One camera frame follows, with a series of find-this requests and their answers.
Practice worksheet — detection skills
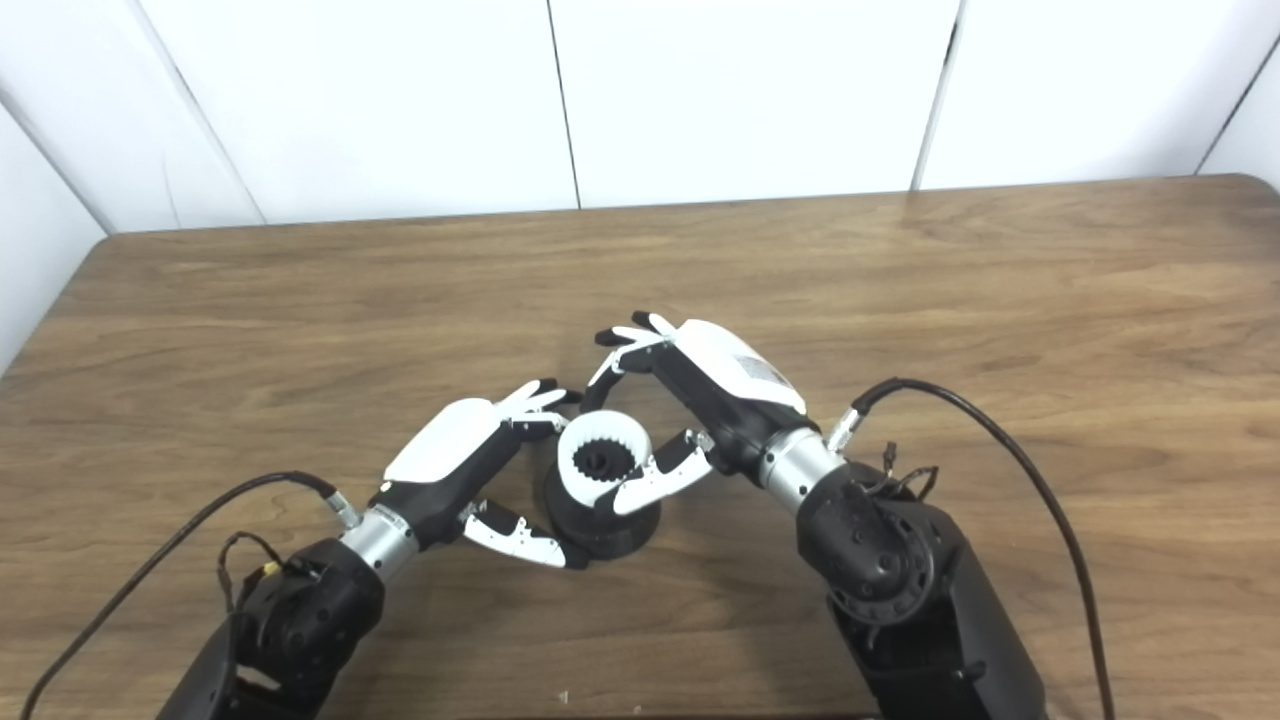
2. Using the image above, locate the thin right arm wire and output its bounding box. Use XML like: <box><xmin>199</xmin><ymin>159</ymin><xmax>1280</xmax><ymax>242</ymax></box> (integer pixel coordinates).
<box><xmin>860</xmin><ymin>442</ymin><xmax>941</xmax><ymax>501</ymax></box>

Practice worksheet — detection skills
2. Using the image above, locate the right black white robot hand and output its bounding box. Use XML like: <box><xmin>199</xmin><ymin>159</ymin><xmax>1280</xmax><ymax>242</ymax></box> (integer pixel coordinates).
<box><xmin>583</xmin><ymin>311</ymin><xmax>809</xmax><ymax>517</ymax></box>

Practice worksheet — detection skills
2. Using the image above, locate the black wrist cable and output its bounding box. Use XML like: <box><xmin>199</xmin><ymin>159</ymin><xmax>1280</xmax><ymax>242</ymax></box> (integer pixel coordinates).
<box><xmin>825</xmin><ymin>377</ymin><xmax>1116</xmax><ymax>720</ymax></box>
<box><xmin>20</xmin><ymin>472</ymin><xmax>363</xmax><ymax>720</ymax></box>

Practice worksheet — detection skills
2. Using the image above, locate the thin left arm wire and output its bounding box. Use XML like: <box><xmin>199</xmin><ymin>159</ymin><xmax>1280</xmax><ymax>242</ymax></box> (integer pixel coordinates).
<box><xmin>218</xmin><ymin>532</ymin><xmax>286</xmax><ymax>613</ymax></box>

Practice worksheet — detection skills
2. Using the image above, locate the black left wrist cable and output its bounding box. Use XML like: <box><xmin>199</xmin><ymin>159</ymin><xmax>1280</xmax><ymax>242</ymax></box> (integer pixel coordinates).
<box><xmin>20</xmin><ymin>472</ymin><xmax>363</xmax><ymax>720</ymax></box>

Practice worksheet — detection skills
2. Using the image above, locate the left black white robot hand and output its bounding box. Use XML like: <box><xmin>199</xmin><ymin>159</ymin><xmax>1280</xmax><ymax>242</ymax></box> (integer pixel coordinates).
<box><xmin>370</xmin><ymin>378</ymin><xmax>591</xmax><ymax>571</ymax></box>

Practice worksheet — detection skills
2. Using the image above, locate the round black stepped part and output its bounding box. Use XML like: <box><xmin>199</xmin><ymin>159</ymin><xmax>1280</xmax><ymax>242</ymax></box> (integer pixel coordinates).
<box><xmin>543</xmin><ymin>440</ymin><xmax>663</xmax><ymax>559</ymax></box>

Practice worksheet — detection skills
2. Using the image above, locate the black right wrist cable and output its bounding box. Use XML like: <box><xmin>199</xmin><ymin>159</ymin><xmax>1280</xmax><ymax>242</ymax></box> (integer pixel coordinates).
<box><xmin>825</xmin><ymin>377</ymin><xmax>1116</xmax><ymax>720</ymax></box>

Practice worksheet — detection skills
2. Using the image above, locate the white toothed ring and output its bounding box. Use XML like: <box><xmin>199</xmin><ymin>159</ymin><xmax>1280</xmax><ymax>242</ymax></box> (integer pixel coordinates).
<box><xmin>556</xmin><ymin>411</ymin><xmax>654</xmax><ymax>508</ymax></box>

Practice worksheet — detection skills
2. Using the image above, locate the thin arm wire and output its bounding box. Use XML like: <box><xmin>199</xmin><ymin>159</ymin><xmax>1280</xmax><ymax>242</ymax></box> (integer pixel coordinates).
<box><xmin>218</xmin><ymin>532</ymin><xmax>286</xmax><ymax>613</ymax></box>
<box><xmin>860</xmin><ymin>442</ymin><xmax>941</xmax><ymax>501</ymax></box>

